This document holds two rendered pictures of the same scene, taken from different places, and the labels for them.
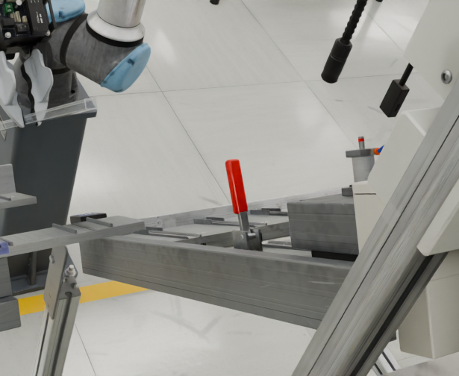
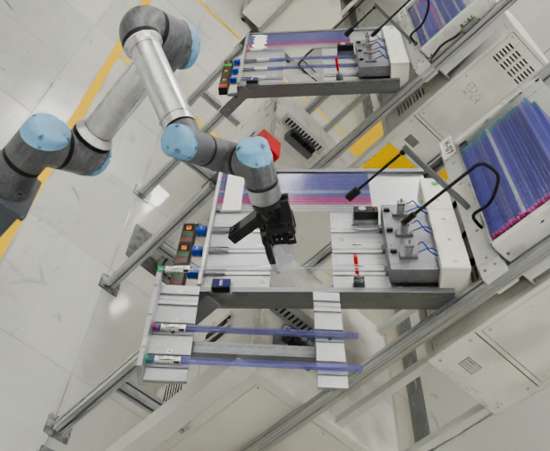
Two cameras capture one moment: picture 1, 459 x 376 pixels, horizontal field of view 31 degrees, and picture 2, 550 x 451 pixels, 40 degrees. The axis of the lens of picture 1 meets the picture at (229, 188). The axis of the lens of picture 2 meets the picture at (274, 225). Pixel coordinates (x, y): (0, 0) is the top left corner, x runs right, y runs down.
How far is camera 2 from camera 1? 193 cm
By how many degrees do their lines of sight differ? 62
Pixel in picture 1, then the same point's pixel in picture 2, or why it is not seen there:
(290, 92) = not seen: outside the picture
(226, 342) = (55, 279)
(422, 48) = (502, 246)
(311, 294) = (422, 300)
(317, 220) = (409, 274)
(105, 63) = (97, 164)
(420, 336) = not seen: hidden behind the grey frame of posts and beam
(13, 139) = (4, 226)
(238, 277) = (375, 299)
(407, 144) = (501, 271)
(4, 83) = (280, 259)
